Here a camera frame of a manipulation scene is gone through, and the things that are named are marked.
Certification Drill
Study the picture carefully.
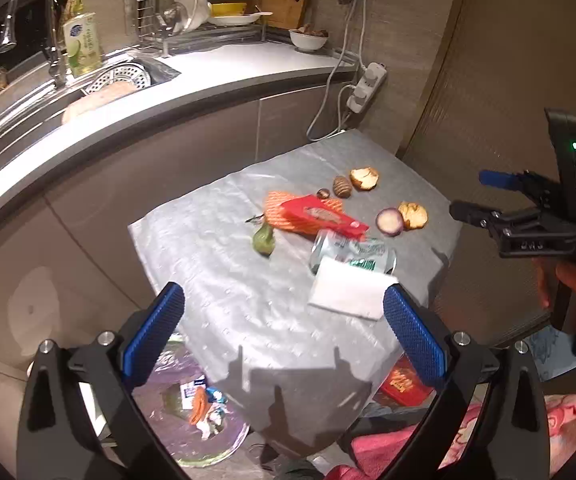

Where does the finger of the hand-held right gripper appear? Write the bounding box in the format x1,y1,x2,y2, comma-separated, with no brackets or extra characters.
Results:
449,200,536,235
479,169,560,207

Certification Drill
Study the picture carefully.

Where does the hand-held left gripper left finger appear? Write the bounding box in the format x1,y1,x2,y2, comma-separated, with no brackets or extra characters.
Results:
16,281,189,480

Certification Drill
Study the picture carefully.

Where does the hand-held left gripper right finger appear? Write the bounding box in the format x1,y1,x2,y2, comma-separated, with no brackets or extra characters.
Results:
383,283,551,480

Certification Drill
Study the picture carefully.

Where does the purple onion half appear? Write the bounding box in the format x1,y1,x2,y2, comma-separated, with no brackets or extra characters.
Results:
376,207,405,236

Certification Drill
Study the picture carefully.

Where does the crushed green white can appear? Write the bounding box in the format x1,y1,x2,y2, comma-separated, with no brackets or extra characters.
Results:
309,230,397,276

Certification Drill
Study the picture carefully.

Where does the bin with purple bag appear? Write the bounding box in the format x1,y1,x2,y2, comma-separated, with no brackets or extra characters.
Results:
130,339,251,469

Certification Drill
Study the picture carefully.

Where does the red snack packet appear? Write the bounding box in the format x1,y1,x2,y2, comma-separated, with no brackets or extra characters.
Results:
280,196,370,239

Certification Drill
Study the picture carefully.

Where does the red cardboard box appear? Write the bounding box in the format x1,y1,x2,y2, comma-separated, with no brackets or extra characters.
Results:
378,355,437,407

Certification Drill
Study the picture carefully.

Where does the bread piece near onion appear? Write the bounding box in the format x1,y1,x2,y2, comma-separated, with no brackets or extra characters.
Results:
398,201,429,231

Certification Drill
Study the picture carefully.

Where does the white paper tissue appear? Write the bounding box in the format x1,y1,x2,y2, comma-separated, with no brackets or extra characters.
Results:
308,256,399,321

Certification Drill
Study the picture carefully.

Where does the orange peel strip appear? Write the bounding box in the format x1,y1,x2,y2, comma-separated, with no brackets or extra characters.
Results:
188,387,209,424

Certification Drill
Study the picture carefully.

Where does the blue white wrapper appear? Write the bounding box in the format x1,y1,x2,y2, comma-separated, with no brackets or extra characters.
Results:
180,379,229,412

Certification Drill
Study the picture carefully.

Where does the bread piece at back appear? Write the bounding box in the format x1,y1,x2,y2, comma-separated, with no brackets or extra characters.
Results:
350,166,381,191

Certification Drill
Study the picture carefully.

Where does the white power strip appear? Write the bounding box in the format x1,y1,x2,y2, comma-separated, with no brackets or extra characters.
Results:
345,61,388,115

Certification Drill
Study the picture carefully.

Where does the orange foam fruit net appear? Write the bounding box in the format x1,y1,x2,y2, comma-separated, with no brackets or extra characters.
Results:
264,190,345,236

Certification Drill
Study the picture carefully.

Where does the grey kitchen counter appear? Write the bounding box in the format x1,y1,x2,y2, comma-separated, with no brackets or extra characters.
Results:
0,39,359,371

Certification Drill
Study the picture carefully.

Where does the white bowl of nuts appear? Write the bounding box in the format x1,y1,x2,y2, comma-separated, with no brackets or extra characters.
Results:
289,25,329,53

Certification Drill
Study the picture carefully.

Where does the pink dish cloth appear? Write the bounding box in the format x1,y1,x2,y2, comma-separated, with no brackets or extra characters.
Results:
62,82,139,124

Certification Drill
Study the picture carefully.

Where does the round metal steamer rack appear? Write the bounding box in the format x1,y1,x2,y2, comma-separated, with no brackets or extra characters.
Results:
88,62,153,94

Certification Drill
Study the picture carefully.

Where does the steel sink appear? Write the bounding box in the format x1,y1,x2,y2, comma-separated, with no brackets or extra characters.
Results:
0,57,181,166

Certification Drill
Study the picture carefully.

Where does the green white carton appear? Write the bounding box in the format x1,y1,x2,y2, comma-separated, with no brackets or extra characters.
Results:
62,12,104,79

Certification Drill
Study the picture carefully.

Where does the white plate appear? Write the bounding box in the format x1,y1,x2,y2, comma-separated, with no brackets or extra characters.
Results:
208,12,261,27

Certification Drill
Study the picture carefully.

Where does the clear glass bowl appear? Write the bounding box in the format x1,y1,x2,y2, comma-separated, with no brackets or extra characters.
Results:
155,2,189,36

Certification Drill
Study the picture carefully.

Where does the yellow bowl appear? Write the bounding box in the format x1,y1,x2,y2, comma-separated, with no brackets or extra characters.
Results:
210,2,247,17

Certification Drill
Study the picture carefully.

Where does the metal dish rack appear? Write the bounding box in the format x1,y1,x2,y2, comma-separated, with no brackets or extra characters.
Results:
118,0,269,55

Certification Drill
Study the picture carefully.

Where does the chrome faucet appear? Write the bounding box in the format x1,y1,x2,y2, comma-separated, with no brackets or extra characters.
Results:
0,0,68,89

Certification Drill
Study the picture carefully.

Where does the grey power cable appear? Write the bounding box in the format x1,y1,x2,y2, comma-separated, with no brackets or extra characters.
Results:
306,49,365,142

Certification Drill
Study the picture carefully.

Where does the white power cable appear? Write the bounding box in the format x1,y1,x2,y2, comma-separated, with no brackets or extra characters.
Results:
352,0,373,68

